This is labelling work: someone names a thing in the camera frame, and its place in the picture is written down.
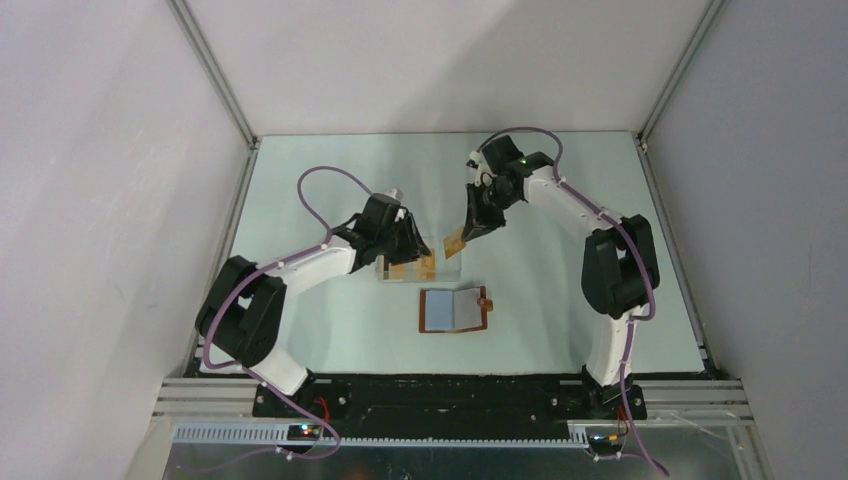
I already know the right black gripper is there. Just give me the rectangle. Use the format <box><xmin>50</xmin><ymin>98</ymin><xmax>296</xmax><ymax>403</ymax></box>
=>
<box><xmin>462</xmin><ymin>182</ymin><xmax>518</xmax><ymax>243</ymax></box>

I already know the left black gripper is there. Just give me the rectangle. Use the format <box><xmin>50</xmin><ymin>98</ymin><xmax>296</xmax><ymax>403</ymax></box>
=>
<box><xmin>376</xmin><ymin>212</ymin><xmax>431</xmax><ymax>266</ymax></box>

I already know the clear plastic card box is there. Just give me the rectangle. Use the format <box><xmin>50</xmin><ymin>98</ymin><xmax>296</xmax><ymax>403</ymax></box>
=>
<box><xmin>375</xmin><ymin>234</ymin><xmax>466</xmax><ymax>283</ymax></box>

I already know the gold card with black stripe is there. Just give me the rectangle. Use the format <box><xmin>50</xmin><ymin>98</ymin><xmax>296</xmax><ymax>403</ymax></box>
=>
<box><xmin>442</xmin><ymin>226</ymin><xmax>466</xmax><ymax>259</ymax></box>

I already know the brown leather card holder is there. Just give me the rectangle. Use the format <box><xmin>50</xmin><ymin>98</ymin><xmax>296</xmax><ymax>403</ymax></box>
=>
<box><xmin>418</xmin><ymin>286</ymin><xmax>494</xmax><ymax>334</ymax></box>

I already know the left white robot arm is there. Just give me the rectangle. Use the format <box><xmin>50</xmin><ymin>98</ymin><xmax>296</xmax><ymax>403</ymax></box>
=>
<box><xmin>195</xmin><ymin>193</ymin><xmax>431</xmax><ymax>417</ymax></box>

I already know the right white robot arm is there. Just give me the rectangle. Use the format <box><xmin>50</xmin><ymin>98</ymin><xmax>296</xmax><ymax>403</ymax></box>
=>
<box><xmin>459</xmin><ymin>130</ymin><xmax>660</xmax><ymax>418</ymax></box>

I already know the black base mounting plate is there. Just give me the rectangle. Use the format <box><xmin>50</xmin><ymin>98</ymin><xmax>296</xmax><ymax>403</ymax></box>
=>
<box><xmin>292</xmin><ymin>373</ymin><xmax>647</xmax><ymax>439</ymax></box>

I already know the left small circuit board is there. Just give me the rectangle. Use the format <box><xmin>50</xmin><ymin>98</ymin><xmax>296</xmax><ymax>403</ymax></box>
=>
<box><xmin>286</xmin><ymin>424</ymin><xmax>323</xmax><ymax>442</ymax></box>

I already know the small circuit board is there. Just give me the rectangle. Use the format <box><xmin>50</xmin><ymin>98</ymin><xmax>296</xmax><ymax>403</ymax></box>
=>
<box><xmin>286</xmin><ymin>424</ymin><xmax>323</xmax><ymax>442</ymax></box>
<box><xmin>589</xmin><ymin>434</ymin><xmax>627</xmax><ymax>449</ymax></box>

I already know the right small circuit board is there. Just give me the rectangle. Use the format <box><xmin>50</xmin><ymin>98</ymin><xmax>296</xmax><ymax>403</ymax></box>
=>
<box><xmin>589</xmin><ymin>434</ymin><xmax>627</xmax><ymax>449</ymax></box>

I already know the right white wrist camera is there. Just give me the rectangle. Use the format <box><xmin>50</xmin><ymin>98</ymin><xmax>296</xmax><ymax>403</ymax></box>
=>
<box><xmin>466</xmin><ymin>150</ymin><xmax>494</xmax><ymax>187</ymax></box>

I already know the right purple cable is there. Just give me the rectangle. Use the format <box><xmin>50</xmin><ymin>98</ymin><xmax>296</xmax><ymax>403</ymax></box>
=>
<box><xmin>476</xmin><ymin>127</ymin><xmax>670</xmax><ymax>480</ymax></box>

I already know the right aluminium frame post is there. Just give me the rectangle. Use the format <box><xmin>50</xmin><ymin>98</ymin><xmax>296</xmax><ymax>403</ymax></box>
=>
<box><xmin>636</xmin><ymin>0</ymin><xmax>728</xmax><ymax>153</ymax></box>

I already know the aluminium frame post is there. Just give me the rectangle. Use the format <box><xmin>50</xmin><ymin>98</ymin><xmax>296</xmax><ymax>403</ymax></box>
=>
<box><xmin>636</xmin><ymin>0</ymin><xmax>728</xmax><ymax>153</ymax></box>
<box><xmin>166</xmin><ymin>0</ymin><xmax>258</xmax><ymax>149</ymax></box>

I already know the grey slotted cable duct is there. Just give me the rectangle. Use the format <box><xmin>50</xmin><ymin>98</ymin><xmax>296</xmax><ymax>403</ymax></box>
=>
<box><xmin>173</xmin><ymin>422</ymin><xmax>589</xmax><ymax>448</ymax></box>

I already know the left aluminium frame post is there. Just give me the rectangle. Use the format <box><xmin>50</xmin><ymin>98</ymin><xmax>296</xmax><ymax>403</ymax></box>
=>
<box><xmin>166</xmin><ymin>0</ymin><xmax>258</xmax><ymax>149</ymax></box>

